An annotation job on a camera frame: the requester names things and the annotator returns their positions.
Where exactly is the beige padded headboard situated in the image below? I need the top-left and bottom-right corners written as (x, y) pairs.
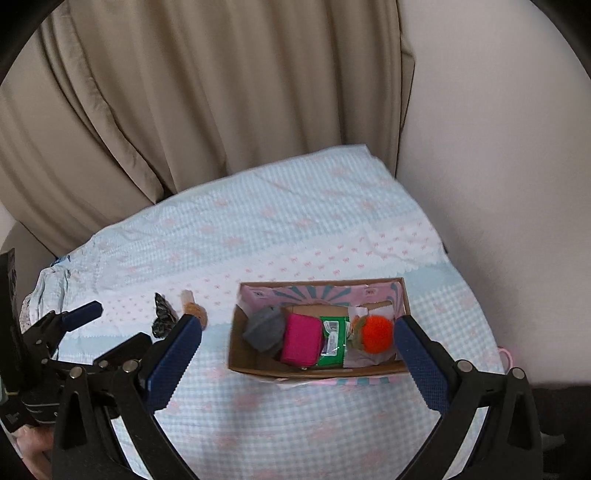
top-left (0, 203), bottom-right (62, 278)

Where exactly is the crumpled light blue blanket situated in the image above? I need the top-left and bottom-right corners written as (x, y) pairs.
top-left (22, 264), bottom-right (103, 326)

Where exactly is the orange pompom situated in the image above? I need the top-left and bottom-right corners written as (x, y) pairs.
top-left (359, 315), bottom-right (395, 354)

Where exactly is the dark patterned cloth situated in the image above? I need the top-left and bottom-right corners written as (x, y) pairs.
top-left (151, 292), bottom-right (179, 339)

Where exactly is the green wipes packet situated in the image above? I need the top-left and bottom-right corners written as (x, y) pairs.
top-left (317, 316), bottom-right (351, 369)

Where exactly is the brown plush toy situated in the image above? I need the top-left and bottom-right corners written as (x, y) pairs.
top-left (180, 289), bottom-right (208, 330)

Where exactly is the person's left hand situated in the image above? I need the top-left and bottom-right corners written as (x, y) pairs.
top-left (18, 427), bottom-right (55, 472)

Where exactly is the pink patterned cardboard box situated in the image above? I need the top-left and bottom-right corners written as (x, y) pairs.
top-left (228, 276), bottom-right (412, 387)

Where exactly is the pink zip pouch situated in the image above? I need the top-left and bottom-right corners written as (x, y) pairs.
top-left (280, 313), bottom-right (324, 367)

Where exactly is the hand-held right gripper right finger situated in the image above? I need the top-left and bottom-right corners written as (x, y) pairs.
top-left (394, 315), bottom-right (544, 480)

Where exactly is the light grey sock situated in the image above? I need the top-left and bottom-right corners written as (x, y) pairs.
top-left (345, 306), bottom-right (399, 368)

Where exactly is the light blue checked bed sheet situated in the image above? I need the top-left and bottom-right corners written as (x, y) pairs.
top-left (18, 144), bottom-right (509, 480)

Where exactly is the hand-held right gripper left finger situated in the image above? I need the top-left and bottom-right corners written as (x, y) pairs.
top-left (51, 313), bottom-right (203, 480)

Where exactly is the dark grey sock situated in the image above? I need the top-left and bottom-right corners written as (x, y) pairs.
top-left (243, 305), bottom-right (287, 356)

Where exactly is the beige curtain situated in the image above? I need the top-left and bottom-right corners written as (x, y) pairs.
top-left (0, 0), bottom-right (416, 260)

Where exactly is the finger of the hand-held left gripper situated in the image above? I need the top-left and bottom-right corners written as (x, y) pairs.
top-left (27, 300), bottom-right (103, 354)
top-left (93, 334), bottom-right (153, 371)

